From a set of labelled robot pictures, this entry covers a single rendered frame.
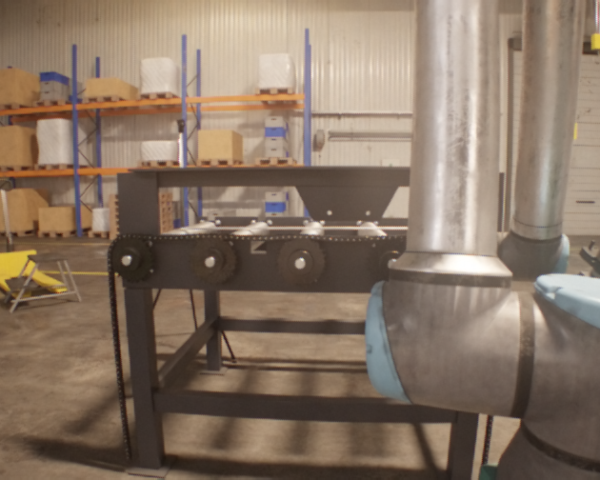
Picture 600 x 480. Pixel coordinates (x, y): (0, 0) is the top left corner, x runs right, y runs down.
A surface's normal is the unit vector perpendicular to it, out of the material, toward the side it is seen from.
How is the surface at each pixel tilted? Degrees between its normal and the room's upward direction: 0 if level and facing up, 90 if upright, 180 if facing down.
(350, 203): 90
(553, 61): 111
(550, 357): 68
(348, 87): 90
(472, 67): 81
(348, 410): 90
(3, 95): 90
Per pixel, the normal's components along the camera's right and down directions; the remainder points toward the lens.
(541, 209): -0.41, 0.46
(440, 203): -0.61, -0.07
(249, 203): -0.07, 0.12
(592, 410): -0.50, 0.17
